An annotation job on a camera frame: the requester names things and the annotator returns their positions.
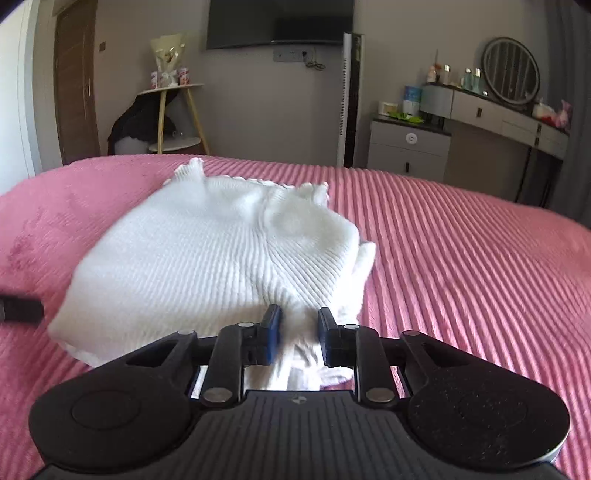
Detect pink ribbed bedspread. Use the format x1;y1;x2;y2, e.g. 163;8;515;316
0;154;591;480

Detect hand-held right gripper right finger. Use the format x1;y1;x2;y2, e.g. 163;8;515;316
318;306;462;407

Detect grey vanity desk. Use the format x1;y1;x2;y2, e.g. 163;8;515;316
421;83;571;206

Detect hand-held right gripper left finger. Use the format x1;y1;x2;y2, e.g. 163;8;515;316
121;304;283;407

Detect brown wooden door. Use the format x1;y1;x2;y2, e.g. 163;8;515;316
53;0;101;166

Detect grey curtain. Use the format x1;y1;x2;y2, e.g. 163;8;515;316
545;0;591;227

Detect flower bouquet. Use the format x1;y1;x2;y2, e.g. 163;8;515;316
150;36;186;86

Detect round side table yellow legs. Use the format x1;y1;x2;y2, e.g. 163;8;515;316
136;83;211;155

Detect grey nightstand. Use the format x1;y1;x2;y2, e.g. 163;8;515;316
367;115;452;183

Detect wall power outlet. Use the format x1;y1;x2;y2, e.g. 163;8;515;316
272;47;317;63

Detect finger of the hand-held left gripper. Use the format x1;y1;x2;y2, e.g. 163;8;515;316
0;290;45;325

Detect white knit sweater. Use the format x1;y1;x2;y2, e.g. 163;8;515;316
47;157;377;393

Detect white tower fan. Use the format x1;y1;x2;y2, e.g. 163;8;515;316
336;32;365;168

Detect small figurine bottle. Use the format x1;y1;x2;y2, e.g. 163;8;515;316
427;62;451;86

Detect round vanity mirror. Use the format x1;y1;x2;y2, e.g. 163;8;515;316
481;37;541;106

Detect black garment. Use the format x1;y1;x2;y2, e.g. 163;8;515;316
107;90;181;155

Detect red white tissue pack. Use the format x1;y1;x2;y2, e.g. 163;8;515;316
532;99;559;125

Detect wall television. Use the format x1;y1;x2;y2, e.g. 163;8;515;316
205;0;355;51

